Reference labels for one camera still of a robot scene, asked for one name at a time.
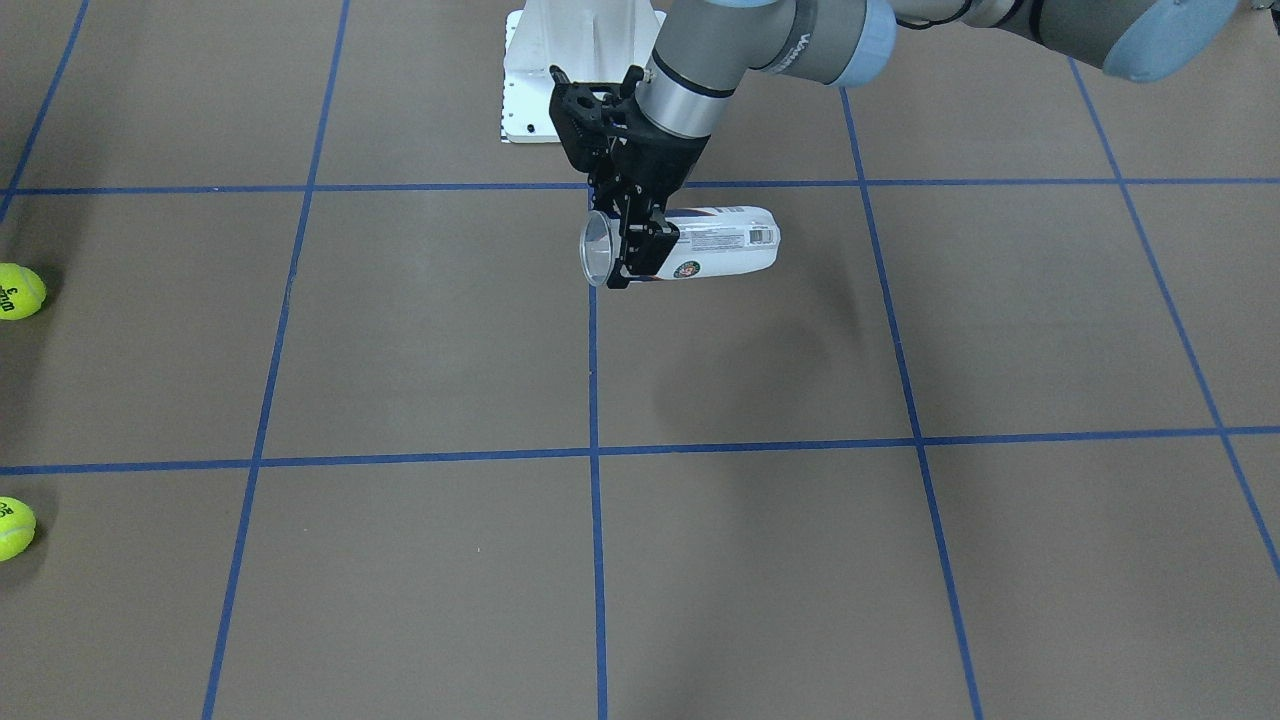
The yellow tennis ball with logo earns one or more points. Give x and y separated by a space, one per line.
23 293

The yellow tennis ball plain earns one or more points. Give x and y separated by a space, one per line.
18 527

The clear tennis ball can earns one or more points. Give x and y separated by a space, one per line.
710 242

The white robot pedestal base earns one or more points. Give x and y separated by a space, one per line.
592 42

